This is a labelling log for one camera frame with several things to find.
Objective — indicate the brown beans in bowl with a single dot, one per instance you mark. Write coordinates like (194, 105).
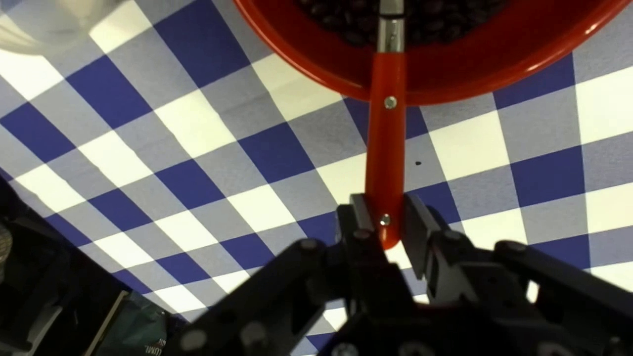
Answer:
(441, 20)

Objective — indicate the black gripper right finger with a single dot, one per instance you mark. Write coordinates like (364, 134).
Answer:
(475, 277)

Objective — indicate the blue white checkered tablecloth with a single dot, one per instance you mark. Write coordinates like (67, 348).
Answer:
(198, 144)

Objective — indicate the red bowl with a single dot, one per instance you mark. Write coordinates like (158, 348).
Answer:
(475, 65)

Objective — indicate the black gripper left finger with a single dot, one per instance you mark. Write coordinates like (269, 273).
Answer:
(297, 289)

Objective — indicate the clear plastic measuring jug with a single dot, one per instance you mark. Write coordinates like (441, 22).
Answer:
(39, 22)

